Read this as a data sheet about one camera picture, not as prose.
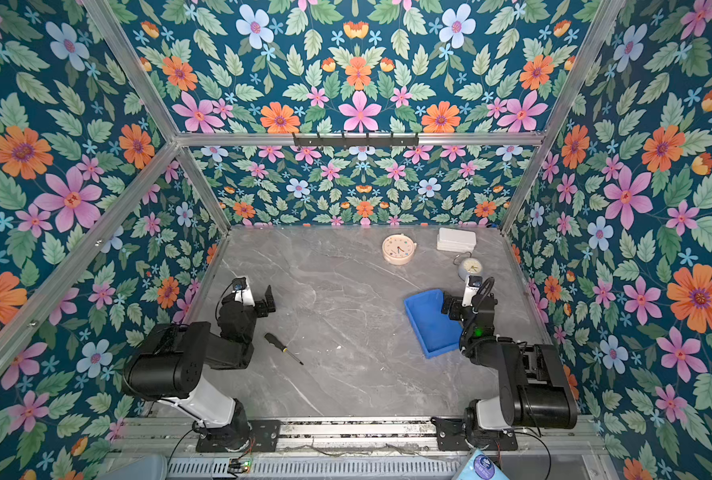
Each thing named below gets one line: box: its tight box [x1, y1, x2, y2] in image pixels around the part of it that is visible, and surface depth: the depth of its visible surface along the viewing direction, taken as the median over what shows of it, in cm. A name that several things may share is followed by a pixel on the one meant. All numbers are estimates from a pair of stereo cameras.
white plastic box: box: [436, 227, 477, 253], surface depth 113 cm
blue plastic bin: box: [404, 289, 463, 359], surface depth 95 cm
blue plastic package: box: [455, 448, 510, 480], surface depth 66 cm
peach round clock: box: [382, 233, 417, 266], surface depth 111 cm
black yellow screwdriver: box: [264, 332, 304, 366], surface depth 90 cm
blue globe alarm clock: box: [458, 257, 483, 282], surface depth 106 cm
